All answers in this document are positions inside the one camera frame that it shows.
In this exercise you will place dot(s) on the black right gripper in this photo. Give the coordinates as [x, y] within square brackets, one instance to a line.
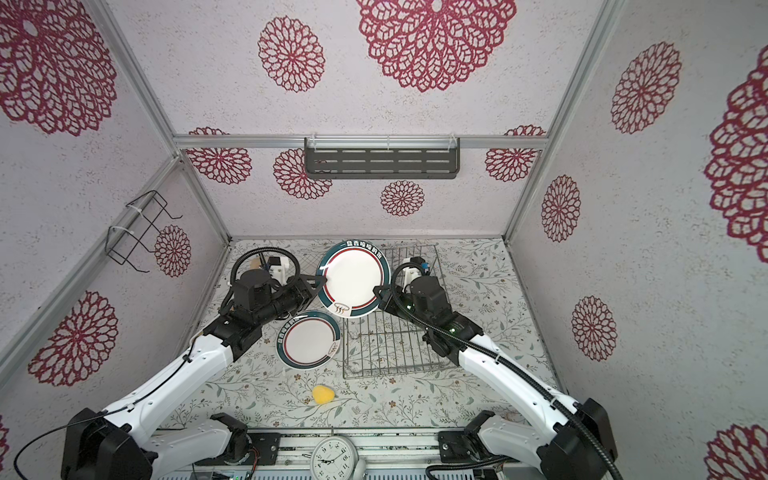
[390, 303]

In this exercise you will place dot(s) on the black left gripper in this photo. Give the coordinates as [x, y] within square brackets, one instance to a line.
[305, 292]

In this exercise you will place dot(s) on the green red rimmed plate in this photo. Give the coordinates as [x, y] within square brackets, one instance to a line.
[308, 341]

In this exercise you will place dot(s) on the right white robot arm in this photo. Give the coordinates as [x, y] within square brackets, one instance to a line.
[562, 438]

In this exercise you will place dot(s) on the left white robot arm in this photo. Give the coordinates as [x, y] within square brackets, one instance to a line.
[122, 441]

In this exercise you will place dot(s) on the yellow sponge piece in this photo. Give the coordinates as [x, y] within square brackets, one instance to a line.
[323, 395]

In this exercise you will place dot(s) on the white analog clock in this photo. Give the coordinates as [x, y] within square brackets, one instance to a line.
[336, 458]

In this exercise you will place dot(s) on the metal wire dish rack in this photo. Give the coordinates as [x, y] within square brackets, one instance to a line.
[380, 344]

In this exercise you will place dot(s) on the dark metal wall shelf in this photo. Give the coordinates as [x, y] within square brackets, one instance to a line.
[382, 160]

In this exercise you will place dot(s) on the black wire wall basket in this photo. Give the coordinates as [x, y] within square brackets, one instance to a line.
[122, 240]

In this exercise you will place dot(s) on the metal base rail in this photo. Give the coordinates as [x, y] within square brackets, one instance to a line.
[390, 453]

